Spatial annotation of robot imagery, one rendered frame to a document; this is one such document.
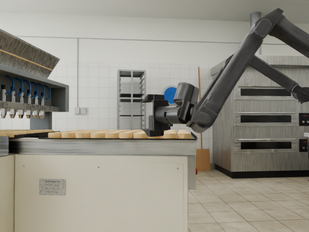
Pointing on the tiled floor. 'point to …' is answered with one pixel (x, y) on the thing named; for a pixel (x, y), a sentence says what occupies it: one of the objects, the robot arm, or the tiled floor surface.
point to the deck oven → (263, 124)
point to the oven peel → (201, 160)
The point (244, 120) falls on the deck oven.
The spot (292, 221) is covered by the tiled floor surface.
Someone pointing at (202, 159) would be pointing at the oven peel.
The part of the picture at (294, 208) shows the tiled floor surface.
